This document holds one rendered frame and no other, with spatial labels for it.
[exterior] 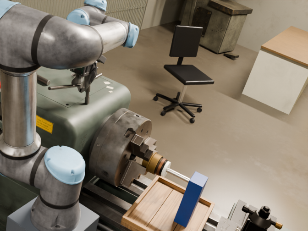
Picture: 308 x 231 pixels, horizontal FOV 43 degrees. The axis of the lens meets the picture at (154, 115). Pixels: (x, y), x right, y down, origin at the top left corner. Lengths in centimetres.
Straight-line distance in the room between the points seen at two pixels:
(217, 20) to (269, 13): 133
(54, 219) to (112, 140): 45
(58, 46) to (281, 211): 305
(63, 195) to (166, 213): 68
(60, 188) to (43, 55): 42
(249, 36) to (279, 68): 268
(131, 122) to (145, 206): 38
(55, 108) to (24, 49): 64
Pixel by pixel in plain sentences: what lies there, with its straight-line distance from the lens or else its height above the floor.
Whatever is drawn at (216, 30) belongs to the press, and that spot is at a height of 39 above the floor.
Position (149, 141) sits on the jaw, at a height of 110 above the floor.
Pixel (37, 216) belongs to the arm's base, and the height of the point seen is 114.
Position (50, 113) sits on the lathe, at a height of 125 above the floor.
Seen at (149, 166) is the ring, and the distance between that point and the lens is 159.
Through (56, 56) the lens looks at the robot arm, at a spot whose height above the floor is 167.
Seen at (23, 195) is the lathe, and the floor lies 82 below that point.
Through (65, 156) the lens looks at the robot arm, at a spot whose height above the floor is 133.
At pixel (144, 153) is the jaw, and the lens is 155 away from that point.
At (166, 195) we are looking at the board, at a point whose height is 88.
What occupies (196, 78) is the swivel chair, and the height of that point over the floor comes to 49.
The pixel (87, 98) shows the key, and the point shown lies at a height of 128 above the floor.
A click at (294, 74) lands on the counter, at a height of 54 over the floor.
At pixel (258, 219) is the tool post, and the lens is 147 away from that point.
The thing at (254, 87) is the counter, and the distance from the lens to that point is 564.
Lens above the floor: 200
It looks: 28 degrees down
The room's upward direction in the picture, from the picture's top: 17 degrees clockwise
